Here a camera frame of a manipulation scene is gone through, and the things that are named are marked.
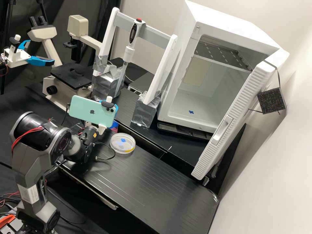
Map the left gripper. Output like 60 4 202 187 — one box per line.
3 39 56 68

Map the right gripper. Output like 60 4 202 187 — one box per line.
98 104 119 135

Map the petri dish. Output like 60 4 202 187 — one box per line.
109 132 137 155

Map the cream microscope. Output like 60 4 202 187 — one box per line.
27 14 104 108

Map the white pipette stand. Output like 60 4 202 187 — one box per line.
92 7 181 129

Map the black platform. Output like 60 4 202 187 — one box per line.
113 85 215 188
59 127 219 234

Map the pipette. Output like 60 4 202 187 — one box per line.
116 18 147 92

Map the white incubator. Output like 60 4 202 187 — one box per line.
157 0 291 135

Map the incubator door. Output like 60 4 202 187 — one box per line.
191 60 286 181

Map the right wrist camera phone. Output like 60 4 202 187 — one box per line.
68 95 118 129

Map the black cable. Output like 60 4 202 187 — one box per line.
93 141 116 162
63 103 72 125

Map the red wire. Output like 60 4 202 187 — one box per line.
0 191 21 204

